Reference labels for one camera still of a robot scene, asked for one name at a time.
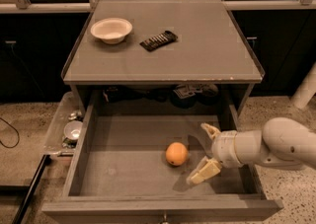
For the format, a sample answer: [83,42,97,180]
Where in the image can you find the small white bowl in bin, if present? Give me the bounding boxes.
[63,120,83,140]

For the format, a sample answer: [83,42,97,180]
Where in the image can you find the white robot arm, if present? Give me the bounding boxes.
[187,116,316,186]

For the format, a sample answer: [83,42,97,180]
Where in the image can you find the orange fruit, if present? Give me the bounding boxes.
[165,142,189,166]

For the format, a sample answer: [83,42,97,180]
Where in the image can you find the open grey top drawer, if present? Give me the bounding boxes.
[42,91,283,224]

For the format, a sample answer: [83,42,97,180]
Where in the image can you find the grey cabinet counter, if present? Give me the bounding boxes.
[62,0,264,108]

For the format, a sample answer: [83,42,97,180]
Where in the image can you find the clutter of dark objects behind drawer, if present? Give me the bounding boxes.
[103,84,219,109]

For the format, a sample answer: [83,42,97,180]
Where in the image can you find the clear plastic storage bin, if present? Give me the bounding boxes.
[43,92,84,157]

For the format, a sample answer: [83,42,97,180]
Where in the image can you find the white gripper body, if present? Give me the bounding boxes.
[211,130,238,168]

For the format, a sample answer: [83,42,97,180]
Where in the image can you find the black bar on floor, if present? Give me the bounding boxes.
[12,155,51,224]

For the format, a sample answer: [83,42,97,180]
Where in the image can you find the black cable on floor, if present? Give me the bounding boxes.
[0,117,21,149]

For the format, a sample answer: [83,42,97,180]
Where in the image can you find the black remote control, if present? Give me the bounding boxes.
[140,31,178,52]

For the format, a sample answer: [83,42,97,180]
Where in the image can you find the white paper bowl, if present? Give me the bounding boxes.
[90,18,132,44]

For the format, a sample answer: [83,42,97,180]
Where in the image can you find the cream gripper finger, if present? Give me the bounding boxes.
[187,156,222,185]
[200,123,221,140]

